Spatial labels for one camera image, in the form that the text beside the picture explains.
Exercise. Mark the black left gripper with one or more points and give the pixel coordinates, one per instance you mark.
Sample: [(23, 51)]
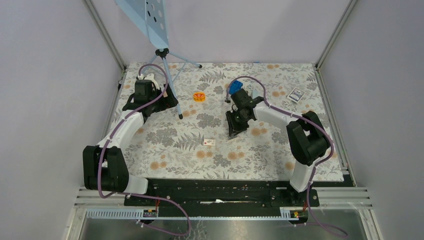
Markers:
[(166, 102)]

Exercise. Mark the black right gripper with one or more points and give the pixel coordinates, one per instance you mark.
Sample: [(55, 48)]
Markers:
[(234, 128)]

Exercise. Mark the cardboard staple box sleeve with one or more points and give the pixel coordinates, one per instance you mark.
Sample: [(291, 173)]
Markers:
[(209, 142)]

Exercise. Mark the silver stapler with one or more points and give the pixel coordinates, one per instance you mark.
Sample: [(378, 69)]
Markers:
[(255, 94)]

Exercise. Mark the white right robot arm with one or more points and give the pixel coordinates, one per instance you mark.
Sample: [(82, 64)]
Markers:
[(307, 138)]

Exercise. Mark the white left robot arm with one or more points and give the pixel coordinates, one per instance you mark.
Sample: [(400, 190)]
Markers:
[(104, 165)]

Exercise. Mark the blue toy car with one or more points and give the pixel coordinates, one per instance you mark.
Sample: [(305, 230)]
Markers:
[(235, 87)]

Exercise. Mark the orange tape roll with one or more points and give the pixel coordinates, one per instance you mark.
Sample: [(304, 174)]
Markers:
[(199, 97)]

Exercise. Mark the floral tablecloth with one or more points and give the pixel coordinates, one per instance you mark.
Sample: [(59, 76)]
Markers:
[(169, 147)]

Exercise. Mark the blue music stand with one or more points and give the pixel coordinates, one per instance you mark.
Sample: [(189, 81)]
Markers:
[(150, 18)]

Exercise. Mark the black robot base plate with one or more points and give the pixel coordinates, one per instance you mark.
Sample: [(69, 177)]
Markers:
[(223, 198)]

